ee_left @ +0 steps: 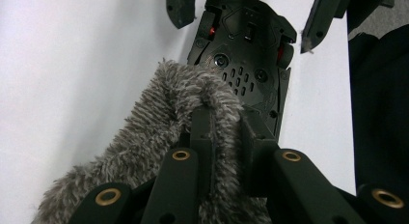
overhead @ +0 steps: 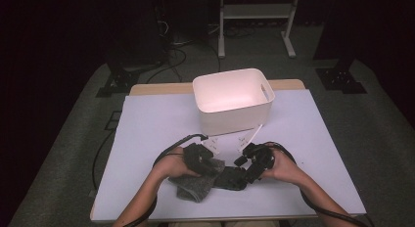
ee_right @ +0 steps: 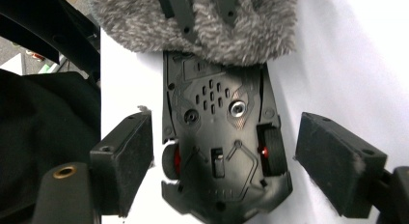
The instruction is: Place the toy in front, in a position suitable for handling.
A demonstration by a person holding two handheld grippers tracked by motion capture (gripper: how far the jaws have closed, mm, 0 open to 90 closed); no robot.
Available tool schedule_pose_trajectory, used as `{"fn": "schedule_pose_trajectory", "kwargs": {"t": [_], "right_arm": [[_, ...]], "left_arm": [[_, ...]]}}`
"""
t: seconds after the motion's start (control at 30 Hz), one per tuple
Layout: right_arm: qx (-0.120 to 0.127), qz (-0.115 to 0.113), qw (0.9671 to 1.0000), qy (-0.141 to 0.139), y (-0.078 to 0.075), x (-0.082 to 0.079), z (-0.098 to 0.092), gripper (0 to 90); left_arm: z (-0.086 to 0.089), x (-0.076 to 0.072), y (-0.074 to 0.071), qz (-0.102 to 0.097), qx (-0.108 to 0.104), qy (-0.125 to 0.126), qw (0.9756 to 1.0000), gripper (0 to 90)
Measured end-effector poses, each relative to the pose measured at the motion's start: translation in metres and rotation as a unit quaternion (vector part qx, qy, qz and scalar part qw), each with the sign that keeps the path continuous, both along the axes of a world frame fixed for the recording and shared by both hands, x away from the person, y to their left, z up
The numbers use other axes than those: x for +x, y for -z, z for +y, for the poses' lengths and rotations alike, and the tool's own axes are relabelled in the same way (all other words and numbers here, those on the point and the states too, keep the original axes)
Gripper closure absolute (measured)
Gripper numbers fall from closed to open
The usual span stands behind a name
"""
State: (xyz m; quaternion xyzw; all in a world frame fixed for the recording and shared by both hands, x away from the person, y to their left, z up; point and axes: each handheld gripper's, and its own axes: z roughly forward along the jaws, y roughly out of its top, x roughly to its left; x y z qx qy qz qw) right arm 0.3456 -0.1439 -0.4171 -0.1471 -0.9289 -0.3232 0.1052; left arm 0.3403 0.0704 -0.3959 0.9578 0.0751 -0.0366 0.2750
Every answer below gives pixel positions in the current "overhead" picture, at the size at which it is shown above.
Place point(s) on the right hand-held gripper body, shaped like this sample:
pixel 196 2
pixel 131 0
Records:
pixel 261 158

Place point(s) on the person's right hand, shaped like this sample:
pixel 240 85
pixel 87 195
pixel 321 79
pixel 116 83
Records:
pixel 285 168

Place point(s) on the wooden table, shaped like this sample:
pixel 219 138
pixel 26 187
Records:
pixel 156 88

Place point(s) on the white metal stand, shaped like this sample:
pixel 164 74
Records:
pixel 254 11

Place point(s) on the black floor frame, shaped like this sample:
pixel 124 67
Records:
pixel 112 120

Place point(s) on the person's left hand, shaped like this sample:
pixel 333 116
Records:
pixel 173 166

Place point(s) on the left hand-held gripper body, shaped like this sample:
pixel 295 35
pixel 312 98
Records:
pixel 195 155

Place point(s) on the white plastic bin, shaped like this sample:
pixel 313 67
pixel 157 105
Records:
pixel 228 122

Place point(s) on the dark floor equipment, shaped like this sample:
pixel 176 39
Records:
pixel 140 47

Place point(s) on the black stand base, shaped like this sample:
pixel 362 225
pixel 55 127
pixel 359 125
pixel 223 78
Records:
pixel 341 80
pixel 119 81

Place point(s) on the grey fluffy cloth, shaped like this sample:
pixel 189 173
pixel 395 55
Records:
pixel 195 188

